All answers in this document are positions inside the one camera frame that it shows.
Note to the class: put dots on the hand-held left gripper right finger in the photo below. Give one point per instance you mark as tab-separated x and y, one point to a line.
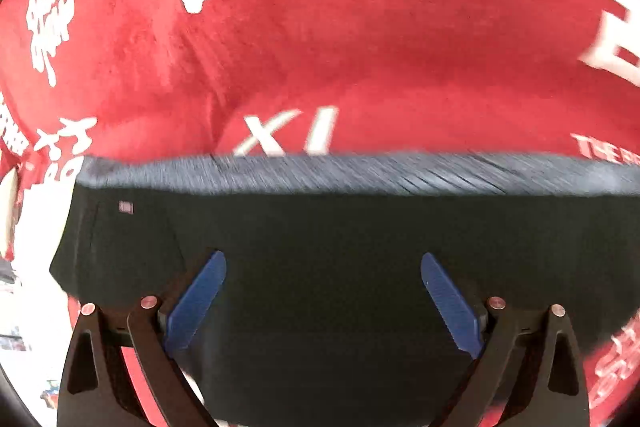
450	302

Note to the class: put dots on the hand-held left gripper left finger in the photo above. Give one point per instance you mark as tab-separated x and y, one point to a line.
195	302

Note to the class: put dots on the black pants with grey waistband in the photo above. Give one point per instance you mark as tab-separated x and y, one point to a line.
325	232

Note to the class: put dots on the red printed blanket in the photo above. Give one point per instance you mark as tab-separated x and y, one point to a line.
400	57

